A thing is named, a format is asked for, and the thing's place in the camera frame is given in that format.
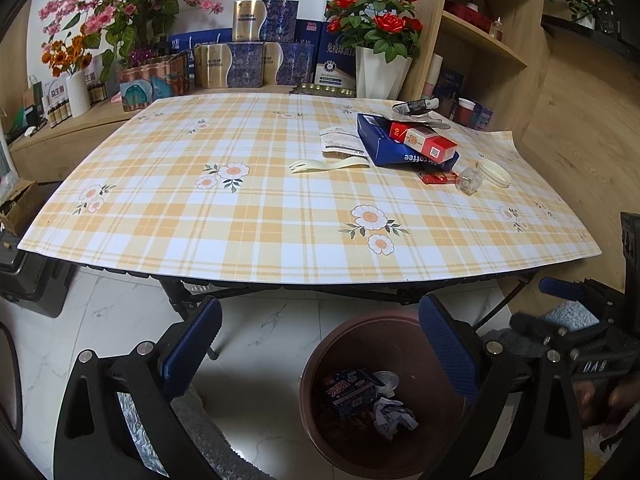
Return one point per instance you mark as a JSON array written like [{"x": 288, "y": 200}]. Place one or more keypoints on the blue coffee box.
[{"x": 374, "y": 133}]

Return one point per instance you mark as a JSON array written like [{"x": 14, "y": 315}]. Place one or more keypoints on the gold chocolate tray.
[{"x": 319, "y": 90}]

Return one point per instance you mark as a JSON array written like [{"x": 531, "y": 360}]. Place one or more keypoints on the small glass bottle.
[{"x": 496, "y": 29}]

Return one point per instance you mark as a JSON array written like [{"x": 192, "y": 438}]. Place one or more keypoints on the blue gold box lower left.
[{"x": 228, "y": 66}]

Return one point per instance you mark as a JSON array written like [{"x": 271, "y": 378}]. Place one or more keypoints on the cream plastic fork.
[{"x": 312, "y": 165}]

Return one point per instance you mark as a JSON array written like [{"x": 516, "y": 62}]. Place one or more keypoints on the blue gold box lower right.
[{"x": 288, "y": 64}]

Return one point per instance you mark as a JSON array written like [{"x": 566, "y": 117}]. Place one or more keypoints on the red cigarette pack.
[{"x": 424, "y": 141}]

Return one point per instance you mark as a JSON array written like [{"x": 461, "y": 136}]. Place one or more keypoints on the white paper receipt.
[{"x": 341, "y": 140}]

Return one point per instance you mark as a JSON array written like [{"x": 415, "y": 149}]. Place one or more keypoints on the red paper cup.
[{"x": 464, "y": 112}]

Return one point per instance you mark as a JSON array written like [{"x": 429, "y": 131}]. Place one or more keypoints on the stacked pastel cups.
[{"x": 432, "y": 75}]

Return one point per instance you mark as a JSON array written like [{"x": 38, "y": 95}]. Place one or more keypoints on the wooden shelf unit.
[{"x": 506, "y": 75}]

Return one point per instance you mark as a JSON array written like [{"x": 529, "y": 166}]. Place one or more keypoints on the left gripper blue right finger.
[{"x": 453, "y": 355}]

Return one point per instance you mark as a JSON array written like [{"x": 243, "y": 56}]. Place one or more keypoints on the clear plastic blister sheet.
[{"x": 424, "y": 120}]

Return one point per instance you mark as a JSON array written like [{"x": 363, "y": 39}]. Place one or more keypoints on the red basket on shelf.
[{"x": 475, "y": 12}]

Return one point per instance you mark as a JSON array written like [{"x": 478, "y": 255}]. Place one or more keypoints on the red lighter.
[{"x": 438, "y": 178}]

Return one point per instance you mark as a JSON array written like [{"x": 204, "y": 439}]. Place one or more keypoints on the blue gold box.
[
  {"x": 228, "y": 66},
  {"x": 264, "y": 20},
  {"x": 288, "y": 64}
]

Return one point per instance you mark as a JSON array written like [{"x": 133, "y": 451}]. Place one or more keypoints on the small blue box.
[{"x": 481, "y": 117}]

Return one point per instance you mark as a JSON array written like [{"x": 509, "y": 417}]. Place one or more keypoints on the blue gold box top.
[{"x": 264, "y": 20}]

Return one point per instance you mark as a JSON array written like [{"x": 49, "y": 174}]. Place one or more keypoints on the blue white carton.
[{"x": 333, "y": 64}]

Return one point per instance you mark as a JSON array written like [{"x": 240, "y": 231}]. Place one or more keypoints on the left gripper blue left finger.
[{"x": 184, "y": 346}]

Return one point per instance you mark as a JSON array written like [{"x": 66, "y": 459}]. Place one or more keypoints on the white flower pot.
[{"x": 377, "y": 79}]

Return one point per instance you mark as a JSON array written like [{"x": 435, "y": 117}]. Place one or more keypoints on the person's hand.
[{"x": 623, "y": 397}]

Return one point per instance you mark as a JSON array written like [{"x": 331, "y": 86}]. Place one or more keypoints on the white round plastic lid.
[{"x": 494, "y": 173}]

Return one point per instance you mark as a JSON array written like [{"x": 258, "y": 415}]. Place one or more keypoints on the orange flowers white vase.
[{"x": 70, "y": 80}]

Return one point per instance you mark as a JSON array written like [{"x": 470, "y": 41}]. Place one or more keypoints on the striped gift tin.
[{"x": 164, "y": 78}]

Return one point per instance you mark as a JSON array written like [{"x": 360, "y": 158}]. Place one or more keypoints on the pink blossom flower arrangement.
[{"x": 75, "y": 29}]

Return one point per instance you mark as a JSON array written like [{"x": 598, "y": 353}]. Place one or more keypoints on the red rose bouquet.
[{"x": 389, "y": 27}]

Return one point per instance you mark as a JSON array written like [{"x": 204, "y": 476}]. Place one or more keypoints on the dark red trash bin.
[{"x": 375, "y": 402}]

